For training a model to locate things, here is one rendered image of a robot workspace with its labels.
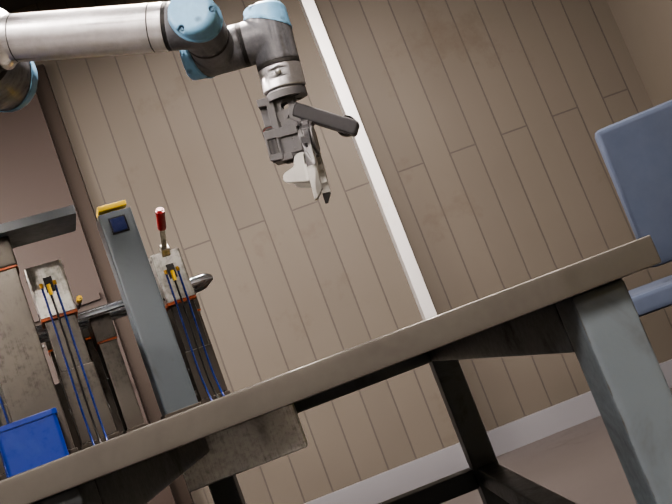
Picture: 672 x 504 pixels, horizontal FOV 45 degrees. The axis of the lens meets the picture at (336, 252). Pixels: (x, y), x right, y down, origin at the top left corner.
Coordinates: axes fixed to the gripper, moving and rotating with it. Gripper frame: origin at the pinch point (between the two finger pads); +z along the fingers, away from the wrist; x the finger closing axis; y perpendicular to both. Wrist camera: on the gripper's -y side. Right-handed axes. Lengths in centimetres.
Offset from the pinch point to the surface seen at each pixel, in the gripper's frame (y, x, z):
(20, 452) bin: 62, 4, 29
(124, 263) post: 46, -22, 0
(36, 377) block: 64, -10, 18
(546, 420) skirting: -50, -253, 110
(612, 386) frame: -34, 27, 36
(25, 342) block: 65, -11, 11
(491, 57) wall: -72, -281, -69
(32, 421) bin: 60, 2, 24
